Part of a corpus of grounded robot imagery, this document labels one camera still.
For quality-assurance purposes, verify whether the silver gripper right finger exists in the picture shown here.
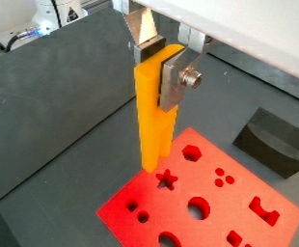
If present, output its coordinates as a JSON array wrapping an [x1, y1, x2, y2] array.
[[159, 35, 215, 112]]

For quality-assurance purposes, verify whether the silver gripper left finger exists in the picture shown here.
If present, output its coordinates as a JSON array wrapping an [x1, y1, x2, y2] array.
[[125, 8, 167, 65]]

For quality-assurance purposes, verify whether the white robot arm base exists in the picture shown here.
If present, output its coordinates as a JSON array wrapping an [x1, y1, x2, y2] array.
[[0, 0, 88, 52]]

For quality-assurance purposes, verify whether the black curved holder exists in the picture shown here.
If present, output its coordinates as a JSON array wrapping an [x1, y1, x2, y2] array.
[[233, 107, 299, 178]]

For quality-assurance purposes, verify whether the red shape-sorting block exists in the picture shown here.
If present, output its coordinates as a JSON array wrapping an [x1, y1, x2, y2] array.
[[97, 128, 299, 247]]

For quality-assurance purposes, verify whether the black cable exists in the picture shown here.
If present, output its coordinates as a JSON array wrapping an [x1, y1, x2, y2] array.
[[4, 33, 21, 53]]

